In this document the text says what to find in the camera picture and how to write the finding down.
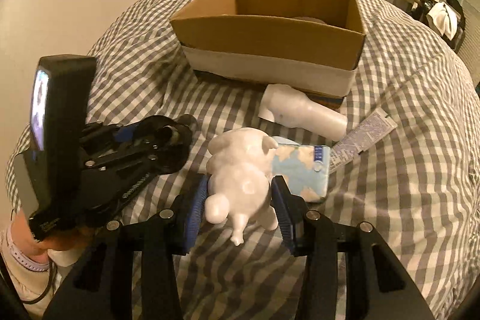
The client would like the blue tissue pack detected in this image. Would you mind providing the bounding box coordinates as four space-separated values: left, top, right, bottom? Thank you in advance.
272 136 330 203

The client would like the white pig figurine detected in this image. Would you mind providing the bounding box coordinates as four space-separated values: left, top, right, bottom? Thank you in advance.
205 127 278 246

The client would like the white purple cream tube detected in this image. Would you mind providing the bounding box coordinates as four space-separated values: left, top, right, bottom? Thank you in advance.
329 108 397 174

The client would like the white bottle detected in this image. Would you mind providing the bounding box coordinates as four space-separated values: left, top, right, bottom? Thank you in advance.
258 84 347 141

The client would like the left hand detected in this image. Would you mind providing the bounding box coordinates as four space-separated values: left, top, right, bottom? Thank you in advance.
10 210 95 263

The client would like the gray checkered bed cover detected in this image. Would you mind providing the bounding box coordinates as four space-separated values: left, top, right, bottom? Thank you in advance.
5 0 478 320

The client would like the cardboard box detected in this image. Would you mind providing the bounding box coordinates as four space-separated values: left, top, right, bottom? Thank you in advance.
170 0 366 99

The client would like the chair with white cloth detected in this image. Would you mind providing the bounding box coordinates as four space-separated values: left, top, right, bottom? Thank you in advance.
425 0 466 53

